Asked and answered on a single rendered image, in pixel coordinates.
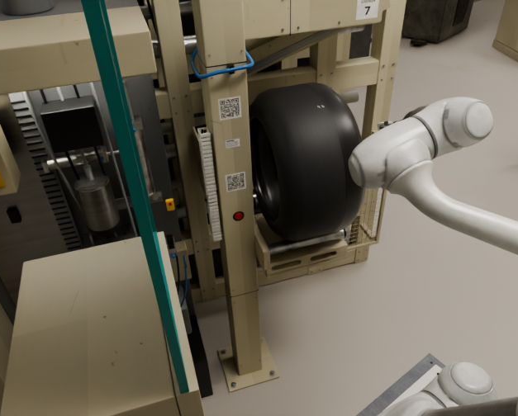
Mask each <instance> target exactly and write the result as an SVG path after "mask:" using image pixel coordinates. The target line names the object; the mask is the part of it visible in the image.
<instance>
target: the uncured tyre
mask: <svg viewBox="0 0 518 416"><path fill-rule="evenodd" d="M321 103H324V105H325V107H326V108H325V109H320V110H317V107H316V104H321ZM249 134H250V150H251V165H252V181H253V185H254V190H255V194H256V196H257V199H258V203H259V206H260V209H261V211H262V213H263V215H264V218H265V220H266V222H267V224H268V225H269V227H270V229H271V230H272V231H273V232H274V233H275V234H277V235H279V236H281V237H282V238H284V239H286V240H288V241H301V240H304V239H310V238H315V237H318V236H322V235H325V234H332V233H335V232H339V231H341V230H342V229H345V228H346V227H348V226H350V225H351V224H352V223H353V221H354V219H355V217H356V216H357V214H358V213H359V210H360V209H361V207H362V204H363V202H364V197H365V192H366V189H364V188H362V187H360V186H358V185H357V184H356V183H355V182H354V181H353V179H352V177H351V175H350V172H349V165H348V161H349V157H350V155H351V154H352V152H353V150H354V148H355V147H356V146H357V145H358V144H360V143H361V142H362V138H361V134H360V132H359V128H358V125H357V122H356V120H355V118H354V115H353V113H352V111H351V110H350V108H349V106H348V105H347V103H346V102H345V100H344V99H343V98H342V97H341V96H340V95H339V94H337V93H336V92H335V91H334V90H332V89H331V88H330V87H328V86H327V85H325V84H323V83H303V84H298V85H292V86H286V87H277V88H271V89H268V90H266V91H264V92H261V93H260V94H259V95H258V96H257V97H256V98H255V100H254V101H253V103H252V104H251V105H250V107H249Z"/></svg>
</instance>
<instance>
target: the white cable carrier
mask: <svg viewBox="0 0 518 416"><path fill-rule="evenodd" d="M203 131H204V132H203ZM197 132H198V139H199V144H200V145H199V146H200V152H201V159H202V171H203V175H204V176H203V177H204V182H205V189H206V197H207V209H208V215H209V222H210V228H211V236H212V239H213V241H214V242H215V241H218V240H222V238H221V236H222V235H223V233H222V230H221V225H220V219H219V210H218V205H217V203H218V202H217V194H216V190H218V189H217V185H216V181H215V173H214V166H213V161H212V160H213V158H212V150H211V137H212V136H211V131H209V130H208V128H207V127H203V128H198V129H197Z"/></svg>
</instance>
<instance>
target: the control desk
mask: <svg viewBox="0 0 518 416"><path fill-rule="evenodd" d="M157 235H158V240H159V246H160V251H161V255H162V259H163V264H164V270H165V275H166V279H167V283H168V288H169V294H170V299H171V303H172V307H173V315H174V319H175V323H176V327H177V331H178V339H179V343H180V347H181V351H182V355H183V363H184V367H185V371H186V376H187V379H188V387H189V392H187V393H184V394H180V391H179V387H178V381H177V377H176V374H175V370H174V367H173V361H172V357H171V354H170V351H169V345H168V341H167V338H166V335H165V331H164V326H163V322H162V319H161V315H160V312H159V306H158V302H157V299H156V295H155V292H154V286H153V282H152V279H151V276H150V270H149V267H148V263H147V260H146V256H145V250H144V247H143V243H142V240H141V237H137V238H133V239H126V240H122V241H118V242H114V243H107V244H104V245H99V246H95V247H91V248H85V249H80V250H76V251H73V252H68V253H61V254H58V255H54V256H49V257H46V258H39V259H35V260H30V261H27V262H24V263H23V267H22V273H21V283H20V288H19V294H18V300H17V310H16V315H15V321H14V327H13V332H12V342H11V348H10V354H9V359H8V365H7V375H6V381H5V386H4V392H3V397H2V408H1V413H0V416H205V413H204V409H203V405H202V398H201V395H200V390H199V387H198V383H197V377H196V372H195V371H196V370H195V366H194V361H193V357H192V354H191V351H190V347H189V343H188V336H187V332H186V329H185V325H184V321H183V315H182V311H181V307H180V303H179V299H178V292H177V288H176V285H175V281H174V277H173V270H172V267H171V262H170V259H169V252H168V249H167V244H166V241H165V237H164V231H162V232H158V233H157Z"/></svg>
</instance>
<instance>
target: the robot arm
mask: <svg viewBox="0 0 518 416"><path fill-rule="evenodd" d="M377 125H378V131H377V132H376V133H374V134H372V135H370V136H369V137H368V138H366V139H365V140H363V141H362V142H361V143H360V144H358V145H357V146H356V147H355V148H354V150H353V152H352V154H351V155H350V157H349V161H348V165H349V172H350V175H351V177H352V179H353V181H354V182H355V183H356V184H357V185H358V186H360V187H362V188H364V189H369V190H376V189H378V188H380V187H381V188H382V189H385V190H388V191H389V192H390V193H391V194H398V195H401V196H404V197H405V198H406V199H407V200H408V201H409V202H410V203H411V204H412V205H413V206H414V207H415V208H417V209H418V210H419V211H420V212H422V213H423V214H424V215H426V216H428V217H429V218H431V219H432V220H434V221H436V222H438V223H440V224H442V225H444V226H446V227H449V228H451V229H454V230H456V231H458V232H460V233H463V234H466V235H468V236H471V237H473V238H475V239H479V240H481V241H483V242H485V243H489V244H491V245H493V246H496V247H498V248H501V249H504V250H506V251H508V252H510V253H514V254H516V255H518V221H516V220H512V219H509V218H506V217H504V216H501V215H497V214H494V213H492V212H489V211H486V210H482V209H479V208H477V207H474V206H470V205H467V204H464V203H463V202H460V201H456V200H455V199H453V198H451V197H449V196H446V195H445V194H444V193H443V192H442V191H441V190H440V189H439V188H438V187H437V186H436V185H435V183H434V181H433V179H432V175H431V173H432V169H433V167H434V164H433V163H432V161H431V160H432V159H434V158H438V157H439V156H442V155H444V154H448V153H451V152H454V151H457V150H460V149H462V148H465V147H469V146H472V145H474V144H476V143H478V142H480V141H482V140H483V139H485V138H486V137H488V136H489V134H490V133H491V131H492V127H493V118H492V113H491V111H490V109H489V106H488V104H487V103H486V102H483V101H481V100H478V99H476V98H472V97H451V98H446V99H443V100H440V101H437V102H435V103H432V104H430V105H427V106H419V107H417V108H416V109H415V110H414V111H410V112H408V113H407V114H406V115H405V116H404V118H403V119H402V120H400V121H394V122H393V123H392V121H384V122H381V123H377ZM378 416H518V396H516V397H510V398H505V399H497V390H496V387H495V385H494V382H493V380H492V379H491V378H490V376H489V375H488V374H487V373H486V372H485V371H484V370H483V369H482V368H481V367H480V366H478V365H476V364H473V363H471V362H463V361H461V362H454V363H452V364H449V365H448V366H446V367H444V368H443V369H442V370H441V371H440V373H439V375H437V376H436V377H435V378H434V379H433V380H432V381H431V382H430V383H429V384H428V385H427V386H426V387H424V388H423V389H422V390H421V391H419V392H418V393H416V394H414V395H411V396H409V397H407V398H405V399H403V400H401V401H399V402H397V403H395V404H394V405H392V406H391V407H389V408H388V409H386V410H384V411H383V412H381V413H380V414H379V415H378Z"/></svg>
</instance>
